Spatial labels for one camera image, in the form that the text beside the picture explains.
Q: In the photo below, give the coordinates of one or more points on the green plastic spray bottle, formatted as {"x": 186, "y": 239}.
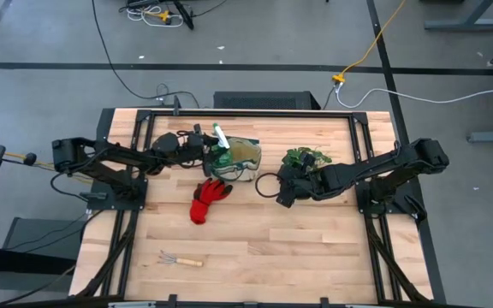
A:
{"x": 222, "y": 136}

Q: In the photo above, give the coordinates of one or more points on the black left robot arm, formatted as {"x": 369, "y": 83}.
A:
{"x": 114, "y": 156}

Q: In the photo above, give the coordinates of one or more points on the dark side cart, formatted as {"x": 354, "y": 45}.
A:
{"x": 37, "y": 235}

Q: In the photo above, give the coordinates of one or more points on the black stick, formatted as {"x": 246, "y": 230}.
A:
{"x": 184, "y": 15}

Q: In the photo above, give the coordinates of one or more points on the potted plant in white pot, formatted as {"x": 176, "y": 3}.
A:
{"x": 291, "y": 155}

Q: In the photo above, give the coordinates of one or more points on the black round knob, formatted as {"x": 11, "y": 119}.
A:
{"x": 30, "y": 159}

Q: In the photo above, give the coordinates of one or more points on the black computer tower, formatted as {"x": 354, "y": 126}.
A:
{"x": 263, "y": 100}

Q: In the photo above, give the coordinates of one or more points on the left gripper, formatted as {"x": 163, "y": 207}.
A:
{"x": 191, "y": 145}

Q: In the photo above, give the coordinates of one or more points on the red gardening glove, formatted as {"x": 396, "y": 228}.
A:
{"x": 206, "y": 194}

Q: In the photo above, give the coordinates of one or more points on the black aluminium table frame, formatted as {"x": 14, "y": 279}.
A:
{"x": 251, "y": 114}

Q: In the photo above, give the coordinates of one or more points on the black upright post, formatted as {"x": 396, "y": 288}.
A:
{"x": 176, "y": 104}

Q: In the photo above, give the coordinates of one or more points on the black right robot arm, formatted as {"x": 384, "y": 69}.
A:
{"x": 370, "y": 169}

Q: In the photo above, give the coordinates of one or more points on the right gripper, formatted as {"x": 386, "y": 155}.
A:
{"x": 310, "y": 184}

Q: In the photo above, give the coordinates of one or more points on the beige green gardening bag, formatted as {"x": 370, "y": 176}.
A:
{"x": 246, "y": 156}

